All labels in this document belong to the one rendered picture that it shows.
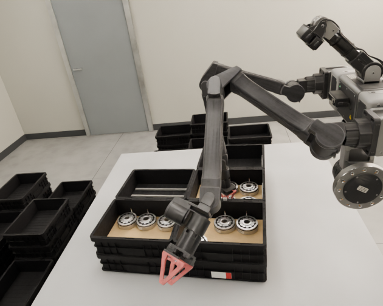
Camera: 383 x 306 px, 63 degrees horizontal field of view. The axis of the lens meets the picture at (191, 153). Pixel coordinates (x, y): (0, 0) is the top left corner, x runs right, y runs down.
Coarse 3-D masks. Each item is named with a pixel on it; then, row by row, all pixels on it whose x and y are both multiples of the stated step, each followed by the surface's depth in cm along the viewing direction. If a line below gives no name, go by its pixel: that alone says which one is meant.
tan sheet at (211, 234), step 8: (208, 232) 153; (216, 232) 152; (232, 232) 151; (256, 232) 149; (208, 240) 148; (216, 240) 147; (224, 240) 146; (232, 240) 146; (240, 240) 145; (248, 240) 145; (256, 240) 144
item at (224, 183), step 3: (222, 180) 158; (225, 180) 158; (228, 180) 158; (222, 183) 159; (225, 183) 158; (228, 183) 159; (231, 183) 163; (222, 186) 160; (225, 186) 159; (228, 186) 159; (231, 186) 160; (234, 186) 160; (222, 189) 160; (225, 189) 159; (228, 189) 158; (231, 189) 158; (234, 189) 159; (228, 192) 158
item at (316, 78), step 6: (324, 72) 130; (306, 78) 134; (312, 78) 133; (318, 78) 132; (324, 78) 130; (312, 84) 133; (318, 84) 132; (324, 84) 131; (306, 90) 135; (312, 90) 135; (318, 90) 133; (324, 90) 133; (324, 96) 134
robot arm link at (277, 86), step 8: (216, 64) 133; (208, 72) 135; (216, 72) 135; (248, 72) 136; (200, 80) 141; (256, 80) 136; (264, 80) 135; (272, 80) 135; (280, 80) 137; (200, 88) 138; (264, 88) 137; (272, 88) 136; (280, 88) 135; (288, 88) 133; (296, 88) 133; (288, 96) 134; (296, 96) 134
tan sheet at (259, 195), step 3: (258, 186) 180; (261, 186) 180; (198, 189) 185; (258, 189) 178; (261, 189) 177; (198, 192) 182; (237, 192) 178; (258, 192) 175; (261, 192) 175; (198, 195) 180; (231, 195) 176; (234, 195) 176; (237, 195) 175; (240, 195) 175; (243, 195) 175; (255, 195) 173; (258, 195) 173; (261, 195) 173; (237, 198) 173; (240, 198) 173; (255, 198) 171; (258, 198) 171; (261, 198) 171
